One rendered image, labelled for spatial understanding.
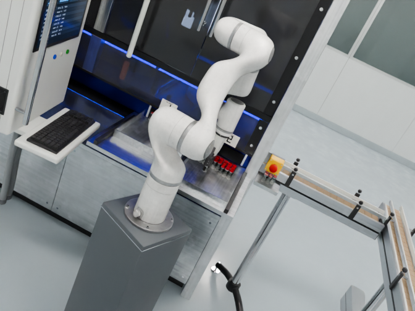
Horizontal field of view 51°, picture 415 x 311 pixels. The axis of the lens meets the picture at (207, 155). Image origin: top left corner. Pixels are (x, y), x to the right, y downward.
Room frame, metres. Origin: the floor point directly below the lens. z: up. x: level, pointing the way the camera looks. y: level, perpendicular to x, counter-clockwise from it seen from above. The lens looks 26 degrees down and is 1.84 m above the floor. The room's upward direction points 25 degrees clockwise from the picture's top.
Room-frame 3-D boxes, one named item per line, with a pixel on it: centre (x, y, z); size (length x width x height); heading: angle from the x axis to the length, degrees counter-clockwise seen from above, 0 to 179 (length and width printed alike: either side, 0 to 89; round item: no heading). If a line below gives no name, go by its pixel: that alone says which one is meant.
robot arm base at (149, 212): (1.34, 0.10, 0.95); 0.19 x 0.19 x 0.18
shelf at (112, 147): (1.82, 0.12, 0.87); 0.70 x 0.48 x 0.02; 84
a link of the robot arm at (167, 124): (1.35, 0.14, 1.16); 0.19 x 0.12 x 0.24; 75
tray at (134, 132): (1.91, 0.28, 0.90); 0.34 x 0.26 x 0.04; 174
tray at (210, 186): (1.76, -0.05, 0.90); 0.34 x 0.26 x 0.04; 174
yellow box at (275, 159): (1.97, -0.32, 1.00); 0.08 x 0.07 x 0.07; 174
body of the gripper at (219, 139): (1.81, -0.02, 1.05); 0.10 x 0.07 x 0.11; 174
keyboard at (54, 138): (1.73, 0.64, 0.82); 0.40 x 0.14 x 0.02; 1
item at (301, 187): (2.08, -0.61, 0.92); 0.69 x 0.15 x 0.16; 84
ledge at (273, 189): (2.01, -0.33, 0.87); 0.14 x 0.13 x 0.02; 174
